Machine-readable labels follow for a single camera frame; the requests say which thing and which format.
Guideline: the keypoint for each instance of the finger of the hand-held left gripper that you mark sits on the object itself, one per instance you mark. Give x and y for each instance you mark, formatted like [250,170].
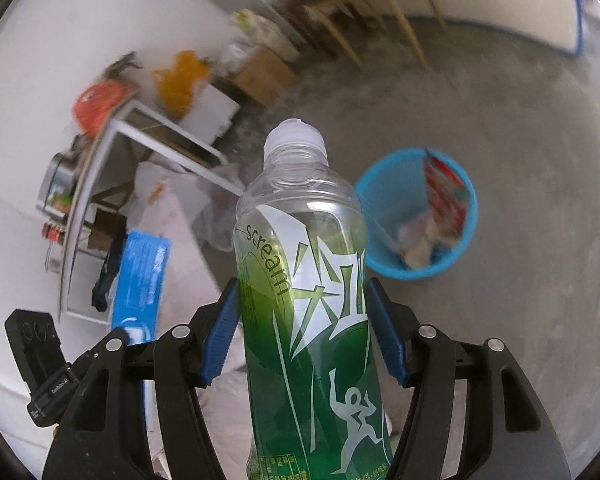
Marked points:
[107,275]

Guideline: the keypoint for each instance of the open cardboard box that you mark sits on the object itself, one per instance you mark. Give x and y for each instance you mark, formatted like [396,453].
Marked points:
[261,76]

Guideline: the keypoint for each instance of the silver pot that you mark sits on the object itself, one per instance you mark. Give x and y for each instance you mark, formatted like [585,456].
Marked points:
[55,180]

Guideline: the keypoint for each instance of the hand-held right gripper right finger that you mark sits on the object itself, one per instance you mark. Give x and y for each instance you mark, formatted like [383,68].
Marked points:
[387,335]

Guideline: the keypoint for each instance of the orange plastic bag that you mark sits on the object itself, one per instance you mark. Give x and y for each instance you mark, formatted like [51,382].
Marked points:
[100,105]

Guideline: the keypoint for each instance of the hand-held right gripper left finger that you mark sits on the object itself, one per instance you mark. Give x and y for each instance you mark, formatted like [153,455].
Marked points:
[220,335]

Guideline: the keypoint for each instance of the clear plastic bag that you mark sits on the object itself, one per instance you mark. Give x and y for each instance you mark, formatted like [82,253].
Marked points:
[255,30]

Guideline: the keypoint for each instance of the blue plastic basket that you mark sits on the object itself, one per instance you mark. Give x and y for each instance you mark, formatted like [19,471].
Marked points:
[416,273]

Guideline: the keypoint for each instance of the brown cardboard box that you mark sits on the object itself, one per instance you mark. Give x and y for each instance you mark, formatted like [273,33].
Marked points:
[100,237]

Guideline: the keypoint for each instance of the white metal shelf table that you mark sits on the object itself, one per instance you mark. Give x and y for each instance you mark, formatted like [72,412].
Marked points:
[180,140]

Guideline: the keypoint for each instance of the blue packet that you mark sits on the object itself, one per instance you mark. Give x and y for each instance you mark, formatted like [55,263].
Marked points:
[140,280]

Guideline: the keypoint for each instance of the green label plastic bottle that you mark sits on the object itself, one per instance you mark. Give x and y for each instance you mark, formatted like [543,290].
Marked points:
[305,260]

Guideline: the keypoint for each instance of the blue pipe frame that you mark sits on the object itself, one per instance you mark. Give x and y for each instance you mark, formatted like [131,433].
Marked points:
[576,10]

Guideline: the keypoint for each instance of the white box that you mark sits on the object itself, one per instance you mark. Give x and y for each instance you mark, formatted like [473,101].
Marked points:
[211,111]

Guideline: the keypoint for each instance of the red snack packet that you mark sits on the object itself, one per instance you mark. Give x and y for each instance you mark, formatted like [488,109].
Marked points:
[445,195]

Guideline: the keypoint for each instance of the yellow plastic bag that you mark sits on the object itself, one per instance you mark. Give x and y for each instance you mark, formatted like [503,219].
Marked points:
[180,80]

